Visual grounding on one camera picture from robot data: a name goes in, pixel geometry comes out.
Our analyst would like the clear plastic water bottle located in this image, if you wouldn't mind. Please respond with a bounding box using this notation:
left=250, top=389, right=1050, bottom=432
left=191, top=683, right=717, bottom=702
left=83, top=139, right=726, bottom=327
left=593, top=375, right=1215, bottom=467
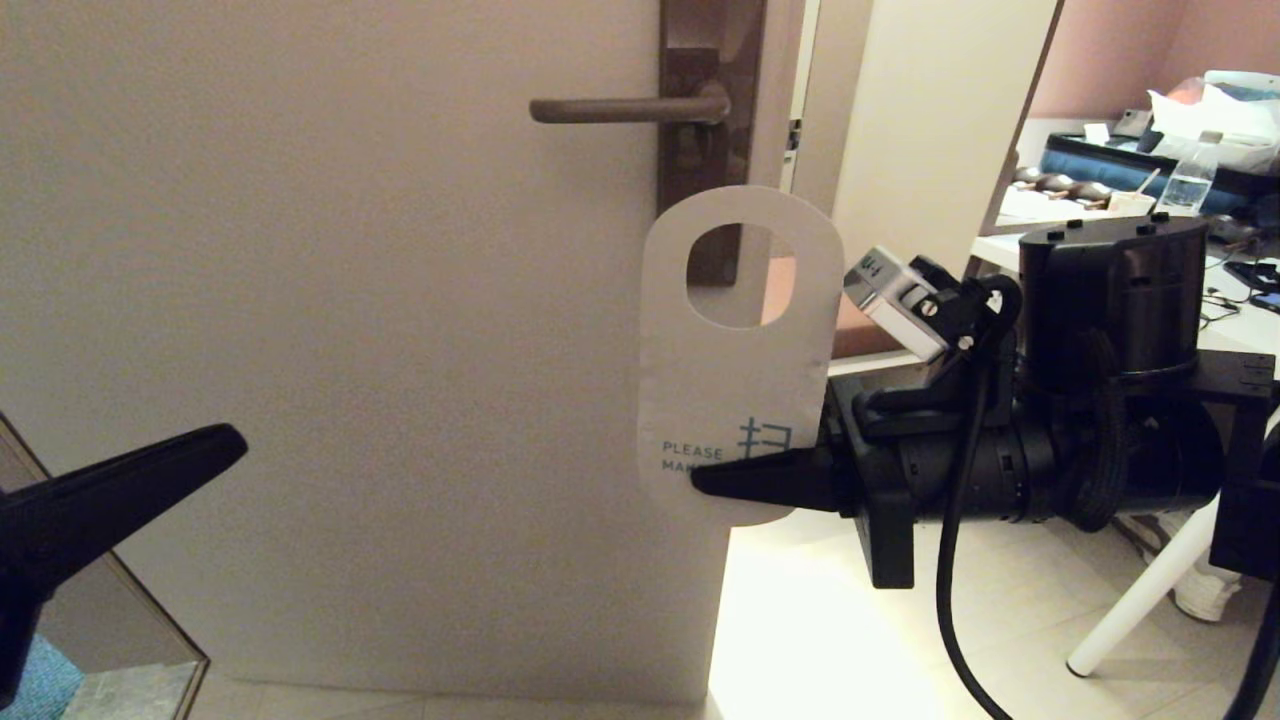
left=1160, top=130, right=1221, bottom=216

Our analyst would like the brown metal door handle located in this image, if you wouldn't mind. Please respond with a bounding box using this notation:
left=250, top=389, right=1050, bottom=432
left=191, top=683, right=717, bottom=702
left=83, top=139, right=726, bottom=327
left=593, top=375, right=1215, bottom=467
left=529, top=82, right=732, bottom=126

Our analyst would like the blue carpet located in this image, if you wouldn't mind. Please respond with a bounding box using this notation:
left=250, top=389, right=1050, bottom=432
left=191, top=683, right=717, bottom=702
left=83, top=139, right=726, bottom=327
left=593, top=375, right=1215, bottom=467
left=20, top=635, right=86, bottom=720

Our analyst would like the beige room door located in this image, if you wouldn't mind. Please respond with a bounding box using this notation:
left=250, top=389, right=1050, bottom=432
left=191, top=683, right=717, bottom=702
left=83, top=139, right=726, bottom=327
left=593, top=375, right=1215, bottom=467
left=0, top=0, right=801, bottom=706

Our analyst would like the white plastic bag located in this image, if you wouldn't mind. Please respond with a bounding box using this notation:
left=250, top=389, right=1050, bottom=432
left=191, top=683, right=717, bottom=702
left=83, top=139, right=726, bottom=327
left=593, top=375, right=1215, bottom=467
left=1145, top=72, right=1280, bottom=179

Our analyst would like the white sneaker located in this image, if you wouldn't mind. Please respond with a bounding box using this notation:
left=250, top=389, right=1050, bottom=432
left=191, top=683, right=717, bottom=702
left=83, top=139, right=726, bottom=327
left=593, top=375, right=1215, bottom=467
left=1115, top=512, right=1243, bottom=623

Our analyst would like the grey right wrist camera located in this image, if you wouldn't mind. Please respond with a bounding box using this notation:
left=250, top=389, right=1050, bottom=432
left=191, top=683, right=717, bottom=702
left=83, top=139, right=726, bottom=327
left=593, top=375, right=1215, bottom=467
left=843, top=246, right=1023, bottom=363

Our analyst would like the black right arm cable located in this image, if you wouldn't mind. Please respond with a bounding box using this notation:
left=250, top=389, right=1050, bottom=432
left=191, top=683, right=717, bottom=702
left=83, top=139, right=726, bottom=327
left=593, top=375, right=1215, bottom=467
left=935, top=275, right=1280, bottom=720

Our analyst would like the white paper cup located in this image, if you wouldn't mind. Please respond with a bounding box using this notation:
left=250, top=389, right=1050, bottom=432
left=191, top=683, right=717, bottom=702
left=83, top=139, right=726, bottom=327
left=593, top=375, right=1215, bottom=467
left=1108, top=170, right=1158, bottom=216

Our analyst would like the black earphone cable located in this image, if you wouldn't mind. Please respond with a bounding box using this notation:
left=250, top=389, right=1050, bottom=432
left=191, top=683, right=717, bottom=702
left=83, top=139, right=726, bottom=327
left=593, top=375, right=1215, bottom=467
left=1198, top=285, right=1243, bottom=329

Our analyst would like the black smartphone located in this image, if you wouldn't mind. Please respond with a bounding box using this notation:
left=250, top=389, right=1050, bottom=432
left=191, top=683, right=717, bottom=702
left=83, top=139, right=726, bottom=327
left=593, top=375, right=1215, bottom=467
left=1222, top=258, right=1280, bottom=313

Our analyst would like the dark blue tray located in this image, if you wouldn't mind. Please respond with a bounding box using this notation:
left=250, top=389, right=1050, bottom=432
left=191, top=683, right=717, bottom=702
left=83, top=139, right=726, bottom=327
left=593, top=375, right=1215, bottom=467
left=1038, top=135, right=1280, bottom=216

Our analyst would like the blue and white door hanger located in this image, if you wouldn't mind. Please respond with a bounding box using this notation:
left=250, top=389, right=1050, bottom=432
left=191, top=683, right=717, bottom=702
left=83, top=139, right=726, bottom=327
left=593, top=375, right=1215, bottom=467
left=637, top=185, right=846, bottom=528

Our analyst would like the white paper sheet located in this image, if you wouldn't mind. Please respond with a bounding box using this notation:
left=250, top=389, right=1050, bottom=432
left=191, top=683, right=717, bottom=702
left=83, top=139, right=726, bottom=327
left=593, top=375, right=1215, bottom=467
left=1000, top=185, right=1111, bottom=227

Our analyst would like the white shelf bench unit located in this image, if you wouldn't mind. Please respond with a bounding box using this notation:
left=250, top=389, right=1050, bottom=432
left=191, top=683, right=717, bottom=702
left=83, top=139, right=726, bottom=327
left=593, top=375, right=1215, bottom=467
left=770, top=0, right=1063, bottom=379

